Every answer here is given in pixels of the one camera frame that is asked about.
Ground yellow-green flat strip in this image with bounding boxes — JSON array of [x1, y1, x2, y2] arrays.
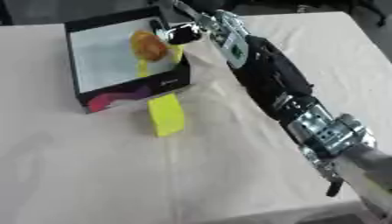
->
[[133, 43, 187, 138]]

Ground black box with white inside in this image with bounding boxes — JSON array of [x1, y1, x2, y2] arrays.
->
[[62, 5, 195, 115]]

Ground orange-brown toy bread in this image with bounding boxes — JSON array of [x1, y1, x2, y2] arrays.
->
[[129, 30, 171, 62]]

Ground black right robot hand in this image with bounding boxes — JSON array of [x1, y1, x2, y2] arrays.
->
[[148, 17, 206, 46]]

